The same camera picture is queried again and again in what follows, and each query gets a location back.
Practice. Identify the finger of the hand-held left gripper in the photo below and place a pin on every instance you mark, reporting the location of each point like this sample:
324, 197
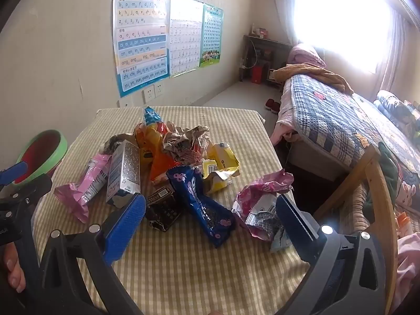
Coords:
36, 186
13, 172

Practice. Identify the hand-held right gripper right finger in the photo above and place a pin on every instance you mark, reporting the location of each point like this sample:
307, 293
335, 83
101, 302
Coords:
295, 223

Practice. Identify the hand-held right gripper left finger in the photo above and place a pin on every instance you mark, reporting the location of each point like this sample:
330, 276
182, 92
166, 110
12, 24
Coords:
126, 226

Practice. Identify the dark brown wrapper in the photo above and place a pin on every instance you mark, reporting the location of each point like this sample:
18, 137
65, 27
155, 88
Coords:
162, 210

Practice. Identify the pink foil wrapper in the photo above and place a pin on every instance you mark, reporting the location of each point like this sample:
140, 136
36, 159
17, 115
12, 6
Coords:
259, 200

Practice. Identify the pink white snack wrapper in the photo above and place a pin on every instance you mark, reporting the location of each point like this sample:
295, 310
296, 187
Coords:
78, 197

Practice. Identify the green-rimmed red trash bin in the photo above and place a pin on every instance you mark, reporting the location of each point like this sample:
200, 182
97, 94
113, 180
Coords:
54, 142

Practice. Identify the white blue carton box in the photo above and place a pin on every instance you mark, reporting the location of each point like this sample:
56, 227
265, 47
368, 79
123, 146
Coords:
123, 170

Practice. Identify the orange snack bag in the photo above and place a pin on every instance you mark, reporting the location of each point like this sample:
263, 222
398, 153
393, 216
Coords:
160, 164

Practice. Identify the blue cookie wrapper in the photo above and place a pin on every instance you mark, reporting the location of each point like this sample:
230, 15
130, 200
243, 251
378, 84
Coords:
203, 210

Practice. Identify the yellow cartoon package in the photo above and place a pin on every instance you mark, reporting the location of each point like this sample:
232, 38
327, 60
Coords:
213, 183

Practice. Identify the pink white paper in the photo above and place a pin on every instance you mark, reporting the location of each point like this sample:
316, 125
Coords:
190, 157

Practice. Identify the yellow carton box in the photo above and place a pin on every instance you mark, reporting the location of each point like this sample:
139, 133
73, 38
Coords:
224, 156

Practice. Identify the white floral print bag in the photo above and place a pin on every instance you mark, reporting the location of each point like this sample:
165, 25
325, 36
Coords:
183, 137

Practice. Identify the blue cartoon wrapper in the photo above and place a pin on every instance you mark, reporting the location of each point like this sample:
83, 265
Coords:
152, 116

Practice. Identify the person's left hand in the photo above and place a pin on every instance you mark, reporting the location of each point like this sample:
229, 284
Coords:
14, 275

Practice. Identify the yellow checked tablecloth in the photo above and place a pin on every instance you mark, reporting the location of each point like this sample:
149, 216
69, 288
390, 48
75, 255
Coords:
197, 269

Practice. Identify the wooden chair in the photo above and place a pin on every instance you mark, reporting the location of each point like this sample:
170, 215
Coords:
384, 223

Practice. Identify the green cloth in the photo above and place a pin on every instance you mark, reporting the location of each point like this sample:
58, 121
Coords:
388, 170

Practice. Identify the pink bed sheet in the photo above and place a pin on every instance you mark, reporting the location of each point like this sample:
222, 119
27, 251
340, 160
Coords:
285, 115

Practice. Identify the red slipper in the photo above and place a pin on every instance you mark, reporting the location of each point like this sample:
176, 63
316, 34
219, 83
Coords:
275, 107
268, 103

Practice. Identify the pink cloth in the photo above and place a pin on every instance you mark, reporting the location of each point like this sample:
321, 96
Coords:
408, 262

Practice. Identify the orange blanket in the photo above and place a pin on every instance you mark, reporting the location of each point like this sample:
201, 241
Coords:
308, 72

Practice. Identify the blue rolled quilt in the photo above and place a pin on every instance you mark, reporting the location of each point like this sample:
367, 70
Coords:
393, 105

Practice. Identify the red box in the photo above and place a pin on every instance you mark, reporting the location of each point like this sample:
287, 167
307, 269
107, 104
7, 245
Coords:
257, 73

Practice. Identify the pink folded blanket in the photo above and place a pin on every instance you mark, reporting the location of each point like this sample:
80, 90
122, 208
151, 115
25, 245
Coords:
305, 55

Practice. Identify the dark wooden shelf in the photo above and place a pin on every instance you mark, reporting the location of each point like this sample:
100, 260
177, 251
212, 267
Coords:
262, 44

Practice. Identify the pink box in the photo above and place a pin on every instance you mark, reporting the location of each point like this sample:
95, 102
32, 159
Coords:
262, 32

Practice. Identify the white curtain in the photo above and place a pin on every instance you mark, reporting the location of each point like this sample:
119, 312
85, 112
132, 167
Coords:
279, 6

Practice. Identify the white wall plate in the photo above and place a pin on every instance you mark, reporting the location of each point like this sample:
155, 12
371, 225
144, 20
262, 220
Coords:
126, 102

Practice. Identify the white wall socket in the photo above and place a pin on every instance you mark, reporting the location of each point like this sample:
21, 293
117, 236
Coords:
148, 94
158, 90

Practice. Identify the blue letter wall poster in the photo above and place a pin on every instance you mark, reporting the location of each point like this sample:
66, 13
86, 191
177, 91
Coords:
141, 39

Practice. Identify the white chart wall poster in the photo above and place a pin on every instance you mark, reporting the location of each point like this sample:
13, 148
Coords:
185, 39

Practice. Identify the green chart wall poster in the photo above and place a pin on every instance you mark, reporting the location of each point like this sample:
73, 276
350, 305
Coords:
211, 32

